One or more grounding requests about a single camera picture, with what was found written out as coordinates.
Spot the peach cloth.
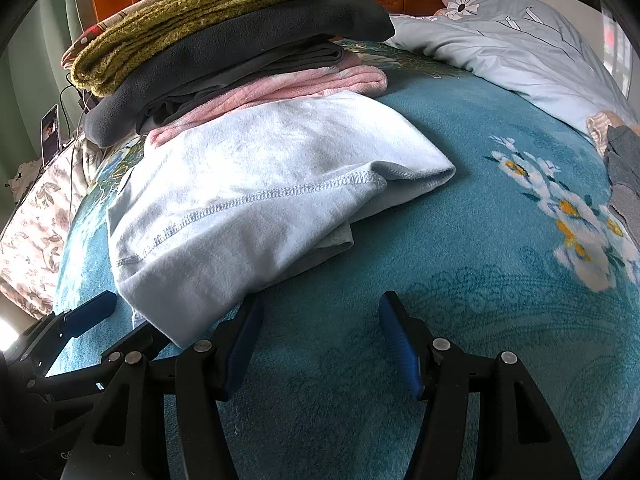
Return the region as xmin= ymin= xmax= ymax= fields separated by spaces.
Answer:
xmin=586 ymin=110 xmax=640 ymax=156

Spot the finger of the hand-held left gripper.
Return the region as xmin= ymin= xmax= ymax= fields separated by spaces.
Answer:
xmin=17 ymin=290 xmax=118 ymax=377
xmin=27 ymin=322 xmax=173 ymax=401

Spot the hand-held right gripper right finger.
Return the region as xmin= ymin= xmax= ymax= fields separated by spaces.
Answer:
xmin=377 ymin=291 xmax=583 ymax=480

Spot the beige floral pillow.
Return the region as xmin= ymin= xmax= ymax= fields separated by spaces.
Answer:
xmin=0 ymin=140 xmax=108 ymax=321

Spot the thin grey garment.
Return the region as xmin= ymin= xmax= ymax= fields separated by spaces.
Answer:
xmin=135 ymin=42 xmax=346 ymax=133

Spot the pink fleece garment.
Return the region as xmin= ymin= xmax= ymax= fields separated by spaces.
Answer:
xmin=147 ymin=55 xmax=388 ymax=148

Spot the charcoal fleece garment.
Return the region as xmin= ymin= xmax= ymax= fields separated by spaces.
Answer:
xmin=82 ymin=0 xmax=396 ymax=148

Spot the red floral patterned cloth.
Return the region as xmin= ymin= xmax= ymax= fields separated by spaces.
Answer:
xmin=61 ymin=0 xmax=261 ymax=68

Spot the olive knitted sweater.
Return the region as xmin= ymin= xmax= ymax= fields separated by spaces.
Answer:
xmin=70 ymin=0 xmax=328 ymax=98

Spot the smartphone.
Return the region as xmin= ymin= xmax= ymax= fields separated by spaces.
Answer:
xmin=40 ymin=104 xmax=62 ymax=168

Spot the dark grey garment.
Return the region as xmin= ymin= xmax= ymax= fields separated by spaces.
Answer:
xmin=602 ymin=125 xmax=640 ymax=251

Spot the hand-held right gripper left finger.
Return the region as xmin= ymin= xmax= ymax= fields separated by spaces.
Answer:
xmin=60 ymin=297 xmax=266 ymax=480

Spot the light blue fleece garment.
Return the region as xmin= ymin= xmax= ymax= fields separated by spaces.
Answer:
xmin=106 ymin=91 xmax=457 ymax=348

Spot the black cable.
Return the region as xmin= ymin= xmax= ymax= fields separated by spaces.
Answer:
xmin=60 ymin=85 xmax=93 ymax=151

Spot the teal floral blanket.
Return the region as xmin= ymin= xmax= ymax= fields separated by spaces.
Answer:
xmin=52 ymin=40 xmax=640 ymax=480

